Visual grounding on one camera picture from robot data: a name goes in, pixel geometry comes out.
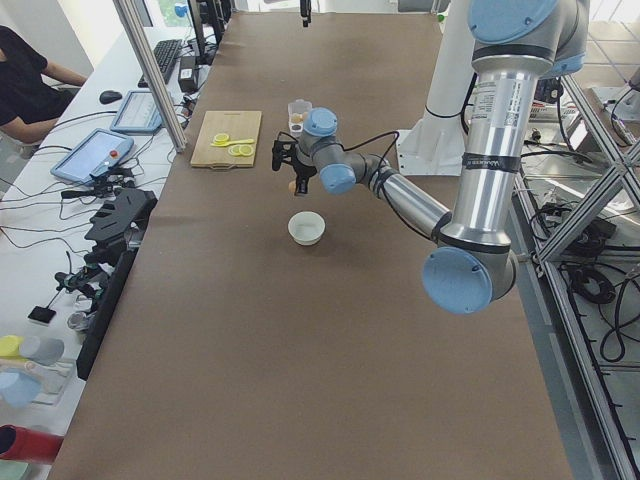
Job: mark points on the person in black shirt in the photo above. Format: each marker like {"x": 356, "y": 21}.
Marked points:
{"x": 29, "y": 107}

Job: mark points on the aluminium frame post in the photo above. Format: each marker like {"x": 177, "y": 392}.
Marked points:
{"x": 133, "y": 27}

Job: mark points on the grey cup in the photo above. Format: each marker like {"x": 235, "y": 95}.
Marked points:
{"x": 43, "y": 350}

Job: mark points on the wooden cutting board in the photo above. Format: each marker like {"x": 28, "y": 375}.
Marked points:
{"x": 238, "y": 125}

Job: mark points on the clear plastic egg box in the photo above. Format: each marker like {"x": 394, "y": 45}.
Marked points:
{"x": 300, "y": 107}

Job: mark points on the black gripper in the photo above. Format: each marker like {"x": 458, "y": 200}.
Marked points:
{"x": 303, "y": 175}
{"x": 304, "y": 7}

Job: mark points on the small black square device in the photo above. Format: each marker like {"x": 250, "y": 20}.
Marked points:
{"x": 41, "y": 315}

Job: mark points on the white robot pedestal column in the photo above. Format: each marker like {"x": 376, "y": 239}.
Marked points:
{"x": 436, "y": 143}

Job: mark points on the black computer mouse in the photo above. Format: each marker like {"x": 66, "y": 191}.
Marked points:
{"x": 109, "y": 96}

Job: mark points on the red cylinder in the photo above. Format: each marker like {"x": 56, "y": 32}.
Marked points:
{"x": 27, "y": 445}

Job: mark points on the white bowl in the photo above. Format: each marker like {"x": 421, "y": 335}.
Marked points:
{"x": 306, "y": 227}

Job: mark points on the far teach pendant tablet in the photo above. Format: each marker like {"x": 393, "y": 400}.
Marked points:
{"x": 137, "y": 115}

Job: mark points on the light blue cup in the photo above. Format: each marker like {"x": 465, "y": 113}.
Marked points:
{"x": 18, "y": 389}

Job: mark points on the near teach pendant tablet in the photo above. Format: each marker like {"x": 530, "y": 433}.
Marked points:
{"x": 93, "y": 156}

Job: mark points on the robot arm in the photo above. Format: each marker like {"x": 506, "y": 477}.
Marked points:
{"x": 464, "y": 154}

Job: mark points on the teach pendant tablet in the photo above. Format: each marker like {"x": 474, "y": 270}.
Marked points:
{"x": 137, "y": 115}
{"x": 93, "y": 156}

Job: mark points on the yellow cup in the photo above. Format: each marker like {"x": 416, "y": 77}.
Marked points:
{"x": 10, "y": 346}

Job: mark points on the black power adapter box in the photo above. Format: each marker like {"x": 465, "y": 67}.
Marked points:
{"x": 188, "y": 77}

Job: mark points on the black tool rack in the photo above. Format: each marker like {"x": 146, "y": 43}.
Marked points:
{"x": 109, "y": 227}

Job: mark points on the yellow plastic knife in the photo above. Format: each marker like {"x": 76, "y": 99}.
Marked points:
{"x": 228, "y": 143}

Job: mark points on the black keyboard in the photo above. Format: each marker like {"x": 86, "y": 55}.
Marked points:
{"x": 166, "y": 54}

